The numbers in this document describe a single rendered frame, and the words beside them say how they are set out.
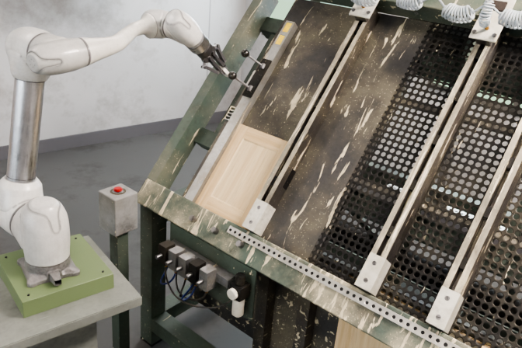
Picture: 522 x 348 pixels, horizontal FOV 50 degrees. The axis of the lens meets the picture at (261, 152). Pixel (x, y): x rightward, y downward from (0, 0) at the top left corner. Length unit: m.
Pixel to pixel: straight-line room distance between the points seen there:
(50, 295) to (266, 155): 0.99
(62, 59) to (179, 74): 3.81
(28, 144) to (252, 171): 0.88
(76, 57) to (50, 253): 0.68
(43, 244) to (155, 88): 3.69
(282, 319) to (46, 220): 1.15
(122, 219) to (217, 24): 3.64
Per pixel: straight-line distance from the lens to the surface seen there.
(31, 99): 2.10
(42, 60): 1.91
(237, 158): 2.42
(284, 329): 2.62
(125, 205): 2.44
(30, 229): 2.06
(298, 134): 2.28
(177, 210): 2.45
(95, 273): 2.16
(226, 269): 2.29
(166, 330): 2.87
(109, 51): 2.04
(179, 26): 2.21
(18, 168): 2.17
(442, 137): 2.07
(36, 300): 2.08
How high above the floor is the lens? 2.04
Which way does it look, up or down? 22 degrees down
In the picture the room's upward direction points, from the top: 5 degrees clockwise
